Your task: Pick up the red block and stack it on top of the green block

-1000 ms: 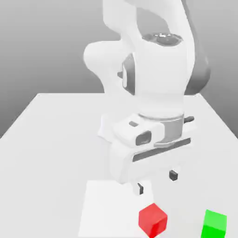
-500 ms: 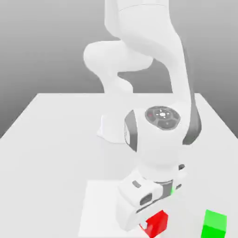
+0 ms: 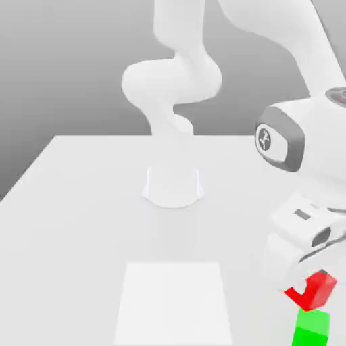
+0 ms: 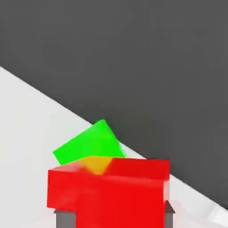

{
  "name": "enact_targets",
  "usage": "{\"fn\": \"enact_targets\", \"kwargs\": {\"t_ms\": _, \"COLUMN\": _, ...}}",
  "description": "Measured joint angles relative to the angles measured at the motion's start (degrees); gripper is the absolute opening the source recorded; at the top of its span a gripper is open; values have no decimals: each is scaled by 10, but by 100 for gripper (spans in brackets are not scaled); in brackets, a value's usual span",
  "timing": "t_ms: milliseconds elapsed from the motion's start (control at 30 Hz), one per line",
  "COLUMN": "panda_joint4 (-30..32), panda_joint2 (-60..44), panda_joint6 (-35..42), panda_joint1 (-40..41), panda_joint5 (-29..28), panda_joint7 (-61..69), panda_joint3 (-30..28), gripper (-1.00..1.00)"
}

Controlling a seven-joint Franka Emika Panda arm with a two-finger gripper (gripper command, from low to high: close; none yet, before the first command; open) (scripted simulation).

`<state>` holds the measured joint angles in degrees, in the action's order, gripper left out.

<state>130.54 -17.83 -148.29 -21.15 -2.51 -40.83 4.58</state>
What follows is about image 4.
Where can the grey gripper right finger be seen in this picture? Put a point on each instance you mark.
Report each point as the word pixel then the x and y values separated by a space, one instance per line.
pixel 168 217

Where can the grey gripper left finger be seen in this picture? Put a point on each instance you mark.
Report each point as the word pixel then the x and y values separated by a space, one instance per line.
pixel 65 220

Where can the small red cube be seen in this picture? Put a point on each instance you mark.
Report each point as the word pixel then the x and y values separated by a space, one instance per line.
pixel 114 192

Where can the small green cube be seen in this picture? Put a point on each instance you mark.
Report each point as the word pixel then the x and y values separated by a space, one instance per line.
pixel 92 142

